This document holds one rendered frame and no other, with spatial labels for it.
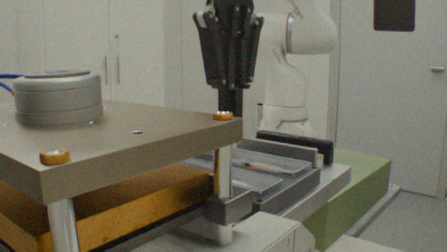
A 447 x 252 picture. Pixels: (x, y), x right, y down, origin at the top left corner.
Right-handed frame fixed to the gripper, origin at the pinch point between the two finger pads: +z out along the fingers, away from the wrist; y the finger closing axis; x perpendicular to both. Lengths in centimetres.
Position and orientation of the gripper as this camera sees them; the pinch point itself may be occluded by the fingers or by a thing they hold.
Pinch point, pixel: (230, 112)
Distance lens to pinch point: 54.9
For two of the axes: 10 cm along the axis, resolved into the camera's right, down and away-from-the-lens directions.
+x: -7.8, -1.3, 6.1
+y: 6.3, -1.6, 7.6
